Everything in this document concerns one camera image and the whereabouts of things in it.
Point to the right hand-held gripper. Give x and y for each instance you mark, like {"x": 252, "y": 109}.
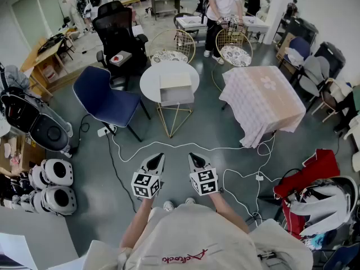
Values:
{"x": 204, "y": 181}

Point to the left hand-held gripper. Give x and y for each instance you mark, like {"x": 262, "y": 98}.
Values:
{"x": 143, "y": 183}

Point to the grey cardboard box tray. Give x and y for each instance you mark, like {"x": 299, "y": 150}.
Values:
{"x": 175, "y": 96}

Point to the person's left forearm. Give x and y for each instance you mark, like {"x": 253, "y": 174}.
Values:
{"x": 137, "y": 224}

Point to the person's right forearm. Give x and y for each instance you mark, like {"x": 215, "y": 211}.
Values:
{"x": 227, "y": 215}

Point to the person's white right shoe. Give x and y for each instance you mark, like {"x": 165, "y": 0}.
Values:
{"x": 190, "y": 200}

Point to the person's white shoe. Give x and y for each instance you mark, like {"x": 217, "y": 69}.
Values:
{"x": 169, "y": 206}
{"x": 190, "y": 200}

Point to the person's white left shoe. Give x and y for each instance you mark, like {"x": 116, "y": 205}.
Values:
{"x": 169, "y": 206}

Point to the white power strip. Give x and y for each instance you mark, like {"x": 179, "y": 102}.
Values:
{"x": 105, "y": 130}

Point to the white plug adapter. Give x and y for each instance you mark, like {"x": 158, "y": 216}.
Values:
{"x": 259, "y": 177}

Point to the person's beige shirt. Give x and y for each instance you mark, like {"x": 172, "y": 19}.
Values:
{"x": 191, "y": 235}

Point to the blue shell chair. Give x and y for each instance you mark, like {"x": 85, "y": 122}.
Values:
{"x": 107, "y": 100}

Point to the round white side table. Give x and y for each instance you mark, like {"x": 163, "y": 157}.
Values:
{"x": 150, "y": 80}

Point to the pink checked tablecloth table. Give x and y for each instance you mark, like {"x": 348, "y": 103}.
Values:
{"x": 261, "y": 100}

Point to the floral round seat cushion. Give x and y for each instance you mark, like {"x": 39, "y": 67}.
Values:
{"x": 235, "y": 55}
{"x": 168, "y": 57}

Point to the white plate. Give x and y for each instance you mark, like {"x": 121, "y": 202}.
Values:
{"x": 118, "y": 58}

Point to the grey flat box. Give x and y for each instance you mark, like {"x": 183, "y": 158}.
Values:
{"x": 125, "y": 55}

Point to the black hard-shell backpack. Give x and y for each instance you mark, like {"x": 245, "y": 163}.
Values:
{"x": 42, "y": 125}

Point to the red bag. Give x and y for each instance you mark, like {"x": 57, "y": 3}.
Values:
{"x": 317, "y": 167}

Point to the brown cardboard box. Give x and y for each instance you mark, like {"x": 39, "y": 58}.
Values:
{"x": 31, "y": 153}

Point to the white grey shell backpack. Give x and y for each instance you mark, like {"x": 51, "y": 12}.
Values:
{"x": 329, "y": 207}

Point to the black mesh office chair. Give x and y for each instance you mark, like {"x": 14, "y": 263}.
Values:
{"x": 115, "y": 29}

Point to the white work table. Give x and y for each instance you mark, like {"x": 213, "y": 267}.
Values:
{"x": 191, "y": 21}
{"x": 254, "y": 24}

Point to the tall cardboard box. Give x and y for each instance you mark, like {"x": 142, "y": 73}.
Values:
{"x": 284, "y": 48}

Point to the grey petal chair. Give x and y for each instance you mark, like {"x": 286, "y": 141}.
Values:
{"x": 313, "y": 69}

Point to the wooden desk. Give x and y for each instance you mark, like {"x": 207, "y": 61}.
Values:
{"x": 42, "y": 58}

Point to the dark blue padded chair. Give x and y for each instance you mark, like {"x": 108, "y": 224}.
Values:
{"x": 301, "y": 45}

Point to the white plastic chair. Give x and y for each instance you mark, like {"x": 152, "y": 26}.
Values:
{"x": 355, "y": 139}

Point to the grey metal table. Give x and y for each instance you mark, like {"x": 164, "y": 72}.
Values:
{"x": 164, "y": 0}

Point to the white paper sheet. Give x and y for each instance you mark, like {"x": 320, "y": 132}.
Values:
{"x": 14, "y": 252}

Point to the black bin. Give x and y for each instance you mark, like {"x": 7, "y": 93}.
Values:
{"x": 330, "y": 56}

